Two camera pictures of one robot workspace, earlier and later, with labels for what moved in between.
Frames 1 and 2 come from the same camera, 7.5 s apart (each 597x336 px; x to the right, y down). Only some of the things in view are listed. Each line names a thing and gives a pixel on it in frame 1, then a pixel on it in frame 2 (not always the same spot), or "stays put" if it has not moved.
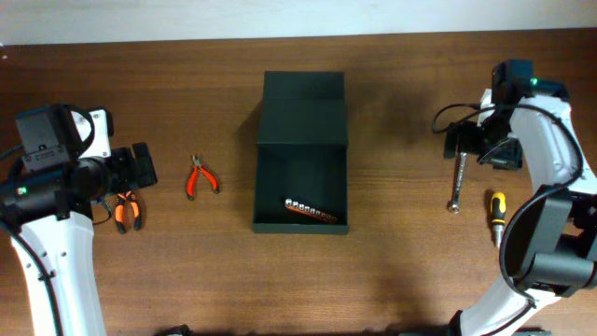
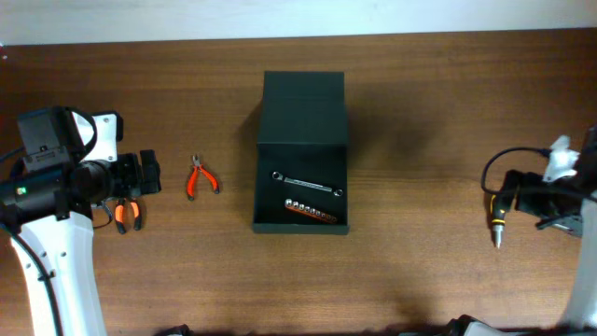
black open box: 301,154 stays put
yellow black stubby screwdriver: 498,210 stays put
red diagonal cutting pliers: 192,175 stays put
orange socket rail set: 298,206 stays put
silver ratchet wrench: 453,204 → 279,176
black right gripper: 453,141 → 527,197
